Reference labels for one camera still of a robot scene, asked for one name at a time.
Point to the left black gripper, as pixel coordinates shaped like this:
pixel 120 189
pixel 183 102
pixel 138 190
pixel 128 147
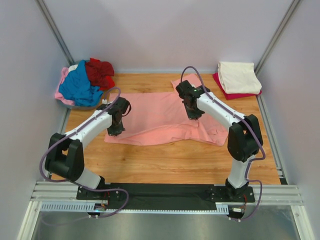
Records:
pixel 114 132

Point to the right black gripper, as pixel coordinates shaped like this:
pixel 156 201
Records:
pixel 195 116

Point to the salmon pink t-shirt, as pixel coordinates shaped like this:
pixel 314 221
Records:
pixel 158 118

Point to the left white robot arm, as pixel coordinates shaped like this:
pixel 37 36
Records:
pixel 65 155

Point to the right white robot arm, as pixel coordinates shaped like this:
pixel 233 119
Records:
pixel 244 139

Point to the folded magenta t-shirt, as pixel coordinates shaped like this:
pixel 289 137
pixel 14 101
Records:
pixel 235 95

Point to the dark red t-shirt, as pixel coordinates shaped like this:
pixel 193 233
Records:
pixel 100 74

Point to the blue t-shirt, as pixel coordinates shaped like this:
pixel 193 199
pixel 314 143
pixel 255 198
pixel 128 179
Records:
pixel 78 87

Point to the folded white t-shirt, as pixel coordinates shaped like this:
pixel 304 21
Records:
pixel 236 67

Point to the white t-shirt in basket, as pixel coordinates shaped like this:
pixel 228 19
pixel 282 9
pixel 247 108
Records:
pixel 72 67

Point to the right corner aluminium post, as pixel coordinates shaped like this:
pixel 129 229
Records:
pixel 292 9

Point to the corner aluminium post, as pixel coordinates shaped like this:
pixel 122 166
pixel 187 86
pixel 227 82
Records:
pixel 292 9
pixel 55 30

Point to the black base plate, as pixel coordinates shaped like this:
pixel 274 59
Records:
pixel 180 197

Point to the aluminium frame rail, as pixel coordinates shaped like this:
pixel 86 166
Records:
pixel 271 194

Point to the white slotted cable duct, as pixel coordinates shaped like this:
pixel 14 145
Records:
pixel 90 207

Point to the left corner aluminium post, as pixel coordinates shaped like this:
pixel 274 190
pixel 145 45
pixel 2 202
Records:
pixel 55 30

